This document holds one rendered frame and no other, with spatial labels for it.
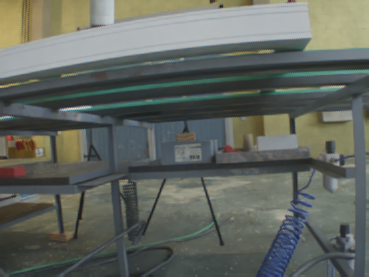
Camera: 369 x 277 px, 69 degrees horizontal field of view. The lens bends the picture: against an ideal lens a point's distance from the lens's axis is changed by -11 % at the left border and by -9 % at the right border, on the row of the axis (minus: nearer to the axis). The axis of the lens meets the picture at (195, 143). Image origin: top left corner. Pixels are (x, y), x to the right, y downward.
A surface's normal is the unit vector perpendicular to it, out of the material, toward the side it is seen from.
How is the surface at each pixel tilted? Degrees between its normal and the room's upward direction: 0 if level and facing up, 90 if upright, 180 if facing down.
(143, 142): 90
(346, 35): 90
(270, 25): 90
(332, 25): 90
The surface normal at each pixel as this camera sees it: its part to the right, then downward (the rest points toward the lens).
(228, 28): -0.16, 0.02
